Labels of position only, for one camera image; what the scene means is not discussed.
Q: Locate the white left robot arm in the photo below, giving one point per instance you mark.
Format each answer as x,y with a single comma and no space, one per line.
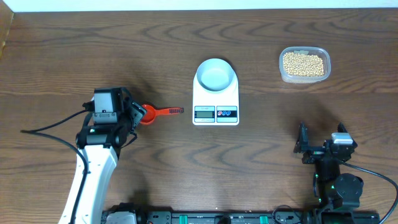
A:
107,128

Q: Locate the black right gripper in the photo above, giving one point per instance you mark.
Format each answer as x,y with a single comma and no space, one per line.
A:
302,142

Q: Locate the clear plastic container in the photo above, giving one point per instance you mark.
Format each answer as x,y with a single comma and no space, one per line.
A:
306,51

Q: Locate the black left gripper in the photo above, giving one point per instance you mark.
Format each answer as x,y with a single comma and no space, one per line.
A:
135,111

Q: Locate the white digital kitchen scale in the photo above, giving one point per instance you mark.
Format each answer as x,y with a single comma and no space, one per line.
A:
215,108

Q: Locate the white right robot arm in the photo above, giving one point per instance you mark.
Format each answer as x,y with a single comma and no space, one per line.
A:
336,191

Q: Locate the grey bowl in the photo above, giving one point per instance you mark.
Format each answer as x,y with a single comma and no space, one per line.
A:
215,74

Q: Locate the soybeans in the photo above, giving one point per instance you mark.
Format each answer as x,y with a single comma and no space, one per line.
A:
301,65

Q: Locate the red measuring scoop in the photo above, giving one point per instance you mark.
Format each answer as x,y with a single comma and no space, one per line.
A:
152,113

